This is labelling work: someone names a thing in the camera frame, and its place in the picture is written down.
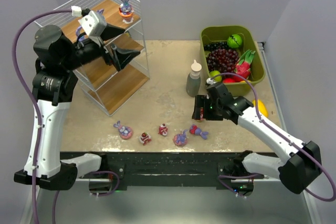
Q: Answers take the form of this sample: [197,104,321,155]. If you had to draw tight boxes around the pink dragon fruit toy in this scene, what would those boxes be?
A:
[233,50,255,82]

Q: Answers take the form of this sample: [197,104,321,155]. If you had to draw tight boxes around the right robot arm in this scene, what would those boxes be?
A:
[192,83,321,194]

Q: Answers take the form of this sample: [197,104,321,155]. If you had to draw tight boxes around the pink bear donut strawberry toy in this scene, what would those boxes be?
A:
[195,108,204,121]

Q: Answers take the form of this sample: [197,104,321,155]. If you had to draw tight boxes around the purple bunny with tube toy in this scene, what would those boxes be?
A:
[97,9,104,15]

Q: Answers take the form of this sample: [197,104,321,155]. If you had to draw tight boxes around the dark blue grape bunch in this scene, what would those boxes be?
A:
[203,41,229,51]

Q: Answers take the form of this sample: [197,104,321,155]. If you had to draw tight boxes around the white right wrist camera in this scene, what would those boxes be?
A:
[206,78,217,86]

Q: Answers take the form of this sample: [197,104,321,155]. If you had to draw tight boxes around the white wire wooden shelf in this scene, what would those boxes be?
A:
[34,0,151,117]

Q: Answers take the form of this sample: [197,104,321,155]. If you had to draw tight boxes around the green plastic fruit bin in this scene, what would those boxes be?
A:
[200,25,265,97]

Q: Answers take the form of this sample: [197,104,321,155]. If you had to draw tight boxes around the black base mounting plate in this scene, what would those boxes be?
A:
[60,151,274,192]

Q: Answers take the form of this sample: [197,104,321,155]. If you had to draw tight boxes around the spray bottle white cap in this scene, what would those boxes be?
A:
[186,60,202,97]

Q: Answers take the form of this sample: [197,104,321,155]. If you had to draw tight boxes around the purple bunny pink donut toy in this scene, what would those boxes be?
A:
[173,130,188,146]

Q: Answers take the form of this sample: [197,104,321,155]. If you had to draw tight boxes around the green round melon toy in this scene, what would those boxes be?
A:
[227,34,243,48]

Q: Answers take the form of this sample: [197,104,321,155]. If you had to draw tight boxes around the yellow mango toy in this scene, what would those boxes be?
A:
[252,99,269,117]

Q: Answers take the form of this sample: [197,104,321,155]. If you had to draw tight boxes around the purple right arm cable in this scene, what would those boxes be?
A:
[209,72,336,202]

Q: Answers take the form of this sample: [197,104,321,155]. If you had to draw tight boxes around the green apple toy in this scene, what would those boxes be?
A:
[209,70,222,82]

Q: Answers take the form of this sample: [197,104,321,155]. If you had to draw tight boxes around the red apple toy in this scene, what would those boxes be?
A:
[223,78,236,83]

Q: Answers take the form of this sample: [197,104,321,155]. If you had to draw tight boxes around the small purple bunny strawberry toy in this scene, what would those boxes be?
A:
[189,124,208,140]

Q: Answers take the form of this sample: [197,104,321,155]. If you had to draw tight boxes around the dark red grape bunch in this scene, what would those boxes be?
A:
[206,49,240,73]

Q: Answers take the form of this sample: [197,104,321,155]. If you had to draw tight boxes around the pink bear cake slice toy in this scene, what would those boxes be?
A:
[139,132,152,145]

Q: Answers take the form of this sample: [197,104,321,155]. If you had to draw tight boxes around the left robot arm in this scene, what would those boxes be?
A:
[14,24,140,191]

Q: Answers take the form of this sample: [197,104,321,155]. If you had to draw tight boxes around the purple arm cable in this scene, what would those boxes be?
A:
[209,72,336,202]
[12,8,79,224]

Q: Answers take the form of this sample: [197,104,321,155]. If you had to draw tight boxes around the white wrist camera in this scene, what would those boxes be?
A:
[78,9,107,36]
[206,78,217,86]

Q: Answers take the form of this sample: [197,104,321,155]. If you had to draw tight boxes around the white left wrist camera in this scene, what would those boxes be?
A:
[78,9,107,36]

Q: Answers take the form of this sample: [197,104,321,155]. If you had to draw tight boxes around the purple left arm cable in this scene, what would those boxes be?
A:
[12,8,79,224]

